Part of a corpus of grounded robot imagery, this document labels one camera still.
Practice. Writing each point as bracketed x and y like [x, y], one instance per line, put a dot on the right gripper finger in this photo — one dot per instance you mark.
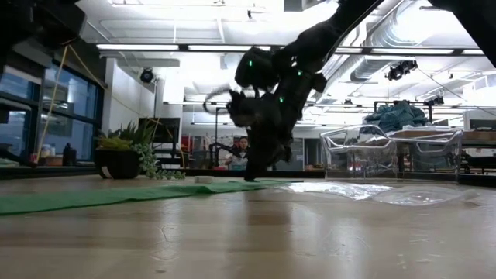
[255, 159]
[281, 154]

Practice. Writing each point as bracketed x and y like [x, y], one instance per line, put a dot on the clear plastic zip bag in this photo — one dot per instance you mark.
[407, 195]

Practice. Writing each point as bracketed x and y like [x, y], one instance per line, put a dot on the clear plastic container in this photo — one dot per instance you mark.
[426, 155]

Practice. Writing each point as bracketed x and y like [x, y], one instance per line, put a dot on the green elastic bandage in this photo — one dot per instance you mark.
[97, 195]

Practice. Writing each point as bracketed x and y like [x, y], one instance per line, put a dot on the black background robot arm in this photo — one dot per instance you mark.
[222, 149]

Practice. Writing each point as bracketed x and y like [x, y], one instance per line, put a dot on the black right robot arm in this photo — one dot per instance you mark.
[329, 31]

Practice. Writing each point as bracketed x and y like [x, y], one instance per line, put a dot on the small white tape roll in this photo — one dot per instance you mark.
[204, 180]

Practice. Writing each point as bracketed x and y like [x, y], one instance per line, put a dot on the person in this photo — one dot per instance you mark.
[241, 155]

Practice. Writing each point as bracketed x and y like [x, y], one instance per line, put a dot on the ceiling light strip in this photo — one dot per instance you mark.
[224, 48]
[410, 51]
[137, 47]

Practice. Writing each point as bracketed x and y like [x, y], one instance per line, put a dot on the black monitor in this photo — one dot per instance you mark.
[162, 129]

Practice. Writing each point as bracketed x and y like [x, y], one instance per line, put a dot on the blue cloth pile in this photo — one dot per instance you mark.
[395, 116]

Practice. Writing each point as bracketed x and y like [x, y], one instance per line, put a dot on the black ceiling device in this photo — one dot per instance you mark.
[401, 69]

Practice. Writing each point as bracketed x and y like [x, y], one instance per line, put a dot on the potted succulent plant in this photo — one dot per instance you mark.
[116, 162]

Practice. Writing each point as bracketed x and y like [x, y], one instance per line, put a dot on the dark bottle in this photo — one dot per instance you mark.
[69, 155]

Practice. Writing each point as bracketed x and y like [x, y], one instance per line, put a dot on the dark framed window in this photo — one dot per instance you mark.
[66, 100]

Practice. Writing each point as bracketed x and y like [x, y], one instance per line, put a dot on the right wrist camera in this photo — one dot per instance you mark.
[240, 108]

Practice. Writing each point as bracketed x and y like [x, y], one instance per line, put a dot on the silver ventilation duct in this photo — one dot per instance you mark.
[370, 69]

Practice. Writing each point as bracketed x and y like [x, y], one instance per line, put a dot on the black ceiling camera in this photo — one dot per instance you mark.
[147, 75]

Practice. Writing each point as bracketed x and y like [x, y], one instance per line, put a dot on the black aluminium table frame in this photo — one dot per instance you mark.
[46, 172]

